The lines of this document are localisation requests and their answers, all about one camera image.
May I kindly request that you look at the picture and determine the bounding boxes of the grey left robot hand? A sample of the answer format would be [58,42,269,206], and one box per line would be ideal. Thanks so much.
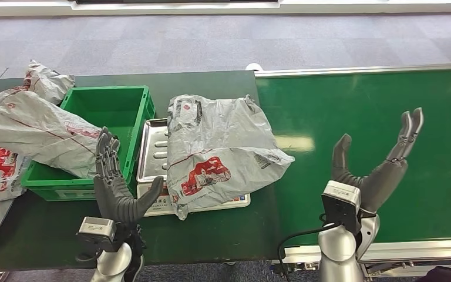
[93,126,165,223]

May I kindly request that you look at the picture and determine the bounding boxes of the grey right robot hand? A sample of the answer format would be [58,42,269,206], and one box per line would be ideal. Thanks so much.
[331,107,425,215]

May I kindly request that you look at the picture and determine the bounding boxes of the grey mailer bag red print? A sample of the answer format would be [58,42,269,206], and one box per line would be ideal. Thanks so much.
[166,94,295,221]

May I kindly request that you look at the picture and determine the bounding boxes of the green conveyor belt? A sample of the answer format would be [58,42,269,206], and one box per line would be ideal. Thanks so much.
[245,62,451,277]

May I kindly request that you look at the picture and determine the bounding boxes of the electronic scale with steel tray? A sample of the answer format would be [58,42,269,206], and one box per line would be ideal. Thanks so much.
[136,117,251,217]

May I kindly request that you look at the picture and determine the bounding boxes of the green plastic crate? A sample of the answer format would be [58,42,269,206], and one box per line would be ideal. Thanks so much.
[21,85,156,202]

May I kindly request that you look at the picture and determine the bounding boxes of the crumpled grey mailer bag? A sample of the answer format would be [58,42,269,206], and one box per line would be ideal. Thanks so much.
[23,59,76,106]

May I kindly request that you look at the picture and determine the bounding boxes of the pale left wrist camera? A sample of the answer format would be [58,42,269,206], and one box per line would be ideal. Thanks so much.
[75,216,118,253]

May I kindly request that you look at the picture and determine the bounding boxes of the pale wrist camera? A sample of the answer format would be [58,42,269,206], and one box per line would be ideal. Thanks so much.
[75,216,118,253]
[321,180,362,236]

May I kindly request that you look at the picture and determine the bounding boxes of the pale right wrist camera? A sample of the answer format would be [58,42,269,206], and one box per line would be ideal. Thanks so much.
[321,180,362,236]

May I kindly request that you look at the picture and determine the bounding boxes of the black left camera cable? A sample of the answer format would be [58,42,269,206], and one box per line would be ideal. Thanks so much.
[75,251,104,264]

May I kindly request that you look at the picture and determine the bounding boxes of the black camera cable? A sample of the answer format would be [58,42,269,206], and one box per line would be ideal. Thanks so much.
[278,214,341,282]
[75,251,104,264]

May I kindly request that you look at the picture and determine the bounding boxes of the black right camera cable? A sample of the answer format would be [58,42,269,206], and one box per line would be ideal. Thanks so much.
[278,214,341,282]

